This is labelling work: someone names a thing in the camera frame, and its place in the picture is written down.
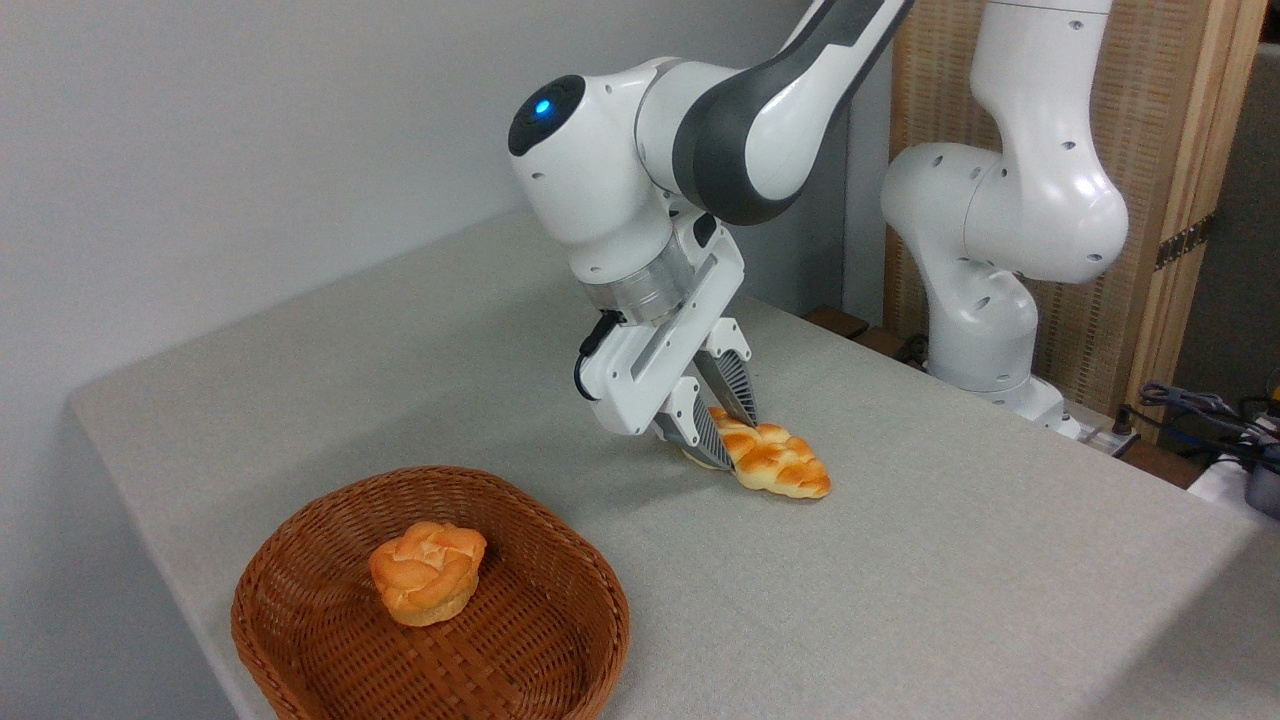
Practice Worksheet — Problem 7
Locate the dark tangled cable bundle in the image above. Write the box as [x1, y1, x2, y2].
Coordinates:
[1115, 380, 1280, 473]

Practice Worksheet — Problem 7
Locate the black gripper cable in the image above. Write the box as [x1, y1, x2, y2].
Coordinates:
[574, 310, 627, 403]

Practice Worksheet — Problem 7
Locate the woven wooden folding screen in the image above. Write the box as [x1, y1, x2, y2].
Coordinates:
[885, 0, 1269, 443]

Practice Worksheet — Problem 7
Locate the round knotted bread roll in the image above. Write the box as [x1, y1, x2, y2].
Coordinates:
[368, 521, 489, 628]

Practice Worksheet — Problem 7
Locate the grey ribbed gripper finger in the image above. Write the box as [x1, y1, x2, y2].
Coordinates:
[695, 318, 760, 429]
[650, 375, 736, 472]

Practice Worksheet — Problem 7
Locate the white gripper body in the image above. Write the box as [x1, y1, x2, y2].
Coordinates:
[578, 212, 747, 439]

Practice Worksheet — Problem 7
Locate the brown wicker basket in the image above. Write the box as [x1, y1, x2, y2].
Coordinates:
[231, 466, 631, 720]

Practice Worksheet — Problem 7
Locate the brass screen hinge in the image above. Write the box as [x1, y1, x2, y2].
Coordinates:
[1154, 213, 1217, 272]

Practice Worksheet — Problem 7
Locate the grey tablecloth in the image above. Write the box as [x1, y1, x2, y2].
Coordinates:
[68, 210, 1280, 720]

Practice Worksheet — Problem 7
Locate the long braided bread loaf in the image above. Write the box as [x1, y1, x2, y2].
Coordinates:
[682, 406, 832, 500]

